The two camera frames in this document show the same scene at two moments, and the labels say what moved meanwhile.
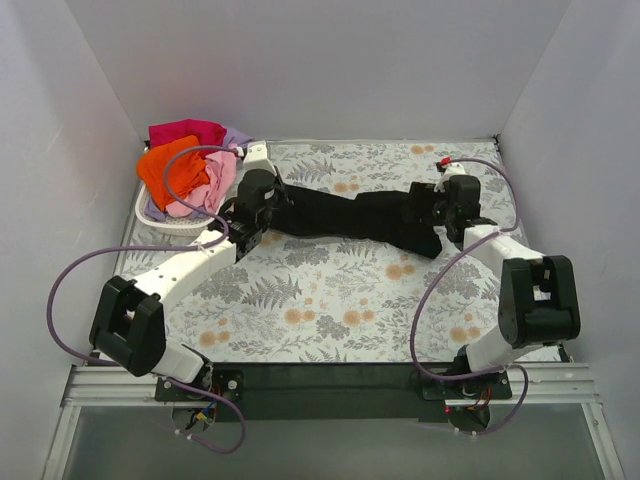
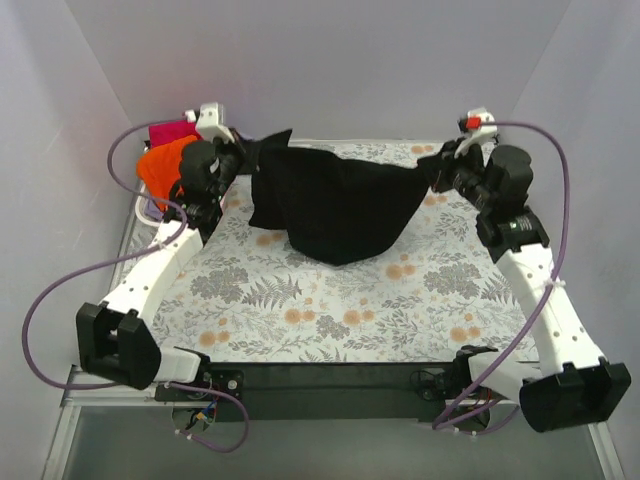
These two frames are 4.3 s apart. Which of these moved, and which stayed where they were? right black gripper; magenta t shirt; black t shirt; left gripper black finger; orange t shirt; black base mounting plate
Moved: right black gripper; left gripper black finger; black t shirt
Stayed: magenta t shirt; orange t shirt; black base mounting plate
